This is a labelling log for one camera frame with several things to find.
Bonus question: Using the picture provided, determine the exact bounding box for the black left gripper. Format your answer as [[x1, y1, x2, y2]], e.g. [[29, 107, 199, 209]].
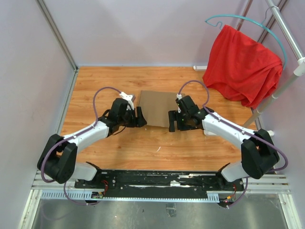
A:
[[119, 107, 147, 128]]

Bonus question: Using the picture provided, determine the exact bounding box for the brown cardboard box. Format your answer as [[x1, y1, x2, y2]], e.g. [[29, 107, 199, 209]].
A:
[[139, 91, 177, 128]]

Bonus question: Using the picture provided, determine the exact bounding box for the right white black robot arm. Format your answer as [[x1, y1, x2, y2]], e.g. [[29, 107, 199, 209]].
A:
[[168, 94, 279, 191]]

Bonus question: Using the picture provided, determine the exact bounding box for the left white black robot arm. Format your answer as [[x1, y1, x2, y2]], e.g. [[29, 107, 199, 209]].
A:
[[37, 98, 147, 189]]

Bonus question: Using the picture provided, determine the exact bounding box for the red cloth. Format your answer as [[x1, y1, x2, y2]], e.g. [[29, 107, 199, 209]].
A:
[[203, 25, 284, 109]]

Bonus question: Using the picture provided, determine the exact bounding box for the teal clothes hanger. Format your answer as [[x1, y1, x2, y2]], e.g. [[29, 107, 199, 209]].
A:
[[204, 14, 287, 69]]

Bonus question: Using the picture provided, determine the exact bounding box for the white metal clothes rack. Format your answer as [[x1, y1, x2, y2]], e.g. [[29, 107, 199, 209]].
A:
[[235, 0, 305, 128]]

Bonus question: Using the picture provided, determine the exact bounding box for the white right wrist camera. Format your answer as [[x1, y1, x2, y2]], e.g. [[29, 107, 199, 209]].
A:
[[176, 94, 186, 113]]

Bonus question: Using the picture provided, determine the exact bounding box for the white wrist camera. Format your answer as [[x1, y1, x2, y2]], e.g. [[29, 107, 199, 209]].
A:
[[176, 94, 186, 113], [119, 92, 135, 110]]

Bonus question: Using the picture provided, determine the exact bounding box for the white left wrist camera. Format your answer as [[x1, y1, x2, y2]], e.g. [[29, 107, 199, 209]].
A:
[[119, 92, 135, 110]]

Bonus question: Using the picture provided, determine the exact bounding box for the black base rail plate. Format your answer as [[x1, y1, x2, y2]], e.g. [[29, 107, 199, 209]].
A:
[[74, 169, 244, 199]]

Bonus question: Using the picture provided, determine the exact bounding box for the grey slotted cable duct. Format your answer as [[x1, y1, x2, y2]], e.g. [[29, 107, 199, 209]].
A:
[[41, 190, 103, 200]]

